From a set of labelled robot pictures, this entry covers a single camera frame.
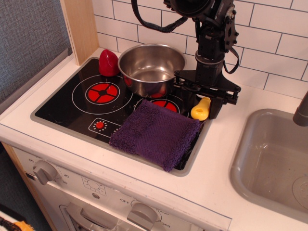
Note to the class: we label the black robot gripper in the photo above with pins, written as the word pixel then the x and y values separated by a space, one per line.
pixel 207 79

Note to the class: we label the yellow handled toy knife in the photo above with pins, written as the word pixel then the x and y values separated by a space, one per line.
pixel 201 110

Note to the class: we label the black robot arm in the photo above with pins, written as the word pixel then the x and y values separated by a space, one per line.
pixel 215 35

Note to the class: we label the purple folded towel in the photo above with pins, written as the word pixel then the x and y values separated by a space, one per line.
pixel 157 134

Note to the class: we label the stainless steel pot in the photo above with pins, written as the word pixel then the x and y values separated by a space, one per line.
pixel 148 69

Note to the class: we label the grey sink basin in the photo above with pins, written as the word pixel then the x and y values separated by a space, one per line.
pixel 270 168

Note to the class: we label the red toy pepper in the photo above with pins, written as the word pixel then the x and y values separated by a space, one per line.
pixel 108 63

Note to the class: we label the grey faucet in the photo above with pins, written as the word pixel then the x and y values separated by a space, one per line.
pixel 301 114

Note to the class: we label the grey right oven knob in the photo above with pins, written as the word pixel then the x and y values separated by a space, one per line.
pixel 143 216

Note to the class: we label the grey oven knob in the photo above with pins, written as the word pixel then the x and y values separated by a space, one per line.
pixel 143 216
pixel 44 171

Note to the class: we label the black toy stovetop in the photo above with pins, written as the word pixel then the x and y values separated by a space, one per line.
pixel 92 107

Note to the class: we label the white toy oven front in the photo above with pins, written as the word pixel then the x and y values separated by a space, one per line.
pixel 73 202

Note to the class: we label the grey left oven knob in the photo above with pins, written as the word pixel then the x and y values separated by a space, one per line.
pixel 44 171

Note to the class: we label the orange striped object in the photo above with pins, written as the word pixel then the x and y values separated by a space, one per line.
pixel 16 226

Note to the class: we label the wooden side post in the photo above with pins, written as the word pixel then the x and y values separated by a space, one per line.
pixel 81 28

